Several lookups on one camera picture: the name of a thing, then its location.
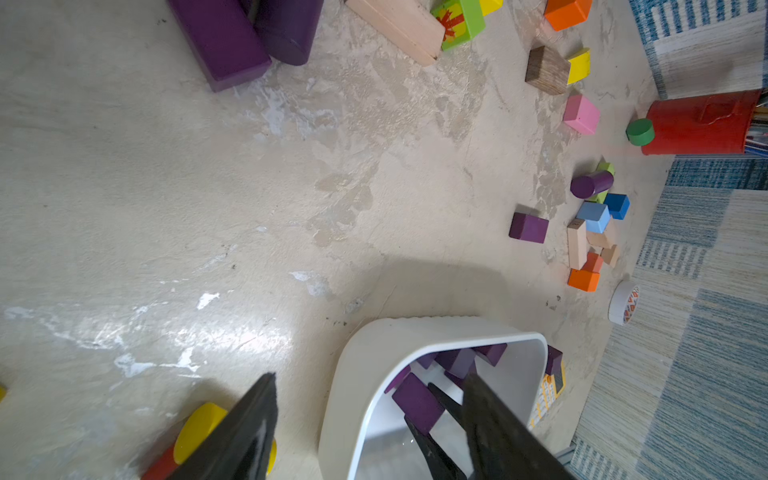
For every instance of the pink brick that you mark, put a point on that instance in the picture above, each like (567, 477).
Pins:
(581, 115)

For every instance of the long purple brick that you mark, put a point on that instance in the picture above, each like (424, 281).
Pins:
(223, 41)

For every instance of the orange small cube back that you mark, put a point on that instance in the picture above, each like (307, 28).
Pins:
(564, 14)

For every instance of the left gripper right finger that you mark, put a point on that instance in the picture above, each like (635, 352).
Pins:
(500, 445)

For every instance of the red cube block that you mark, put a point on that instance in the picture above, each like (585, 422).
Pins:
(163, 467)

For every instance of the yellow small block back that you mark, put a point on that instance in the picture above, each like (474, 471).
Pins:
(580, 65)

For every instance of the red pen cup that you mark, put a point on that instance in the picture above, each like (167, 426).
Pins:
(705, 125)

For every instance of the small purple cube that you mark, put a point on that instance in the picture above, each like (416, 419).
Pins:
(418, 403)

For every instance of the brown wooden brick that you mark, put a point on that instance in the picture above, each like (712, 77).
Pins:
(547, 70)

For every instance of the roll of tape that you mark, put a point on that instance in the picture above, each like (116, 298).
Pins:
(623, 302)

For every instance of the purple half cylinder block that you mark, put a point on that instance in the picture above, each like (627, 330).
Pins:
(286, 28)

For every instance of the lime green brick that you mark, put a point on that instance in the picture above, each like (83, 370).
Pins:
(462, 20)

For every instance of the white plastic storage bin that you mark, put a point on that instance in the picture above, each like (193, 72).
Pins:
(359, 407)

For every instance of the blue cube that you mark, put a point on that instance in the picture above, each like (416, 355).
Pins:
(618, 205)

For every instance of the orange cube right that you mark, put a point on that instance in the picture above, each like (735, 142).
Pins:
(584, 280)

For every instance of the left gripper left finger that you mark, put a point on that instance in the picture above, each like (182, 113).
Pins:
(240, 446)

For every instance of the long natural wood brick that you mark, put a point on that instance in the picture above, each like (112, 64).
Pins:
(405, 23)

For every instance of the yellow calculator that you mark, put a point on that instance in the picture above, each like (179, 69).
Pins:
(550, 389)

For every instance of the yellow cylinder block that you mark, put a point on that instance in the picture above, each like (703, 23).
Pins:
(199, 426)

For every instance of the purple flat brick centre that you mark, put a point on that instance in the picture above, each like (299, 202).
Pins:
(527, 227)

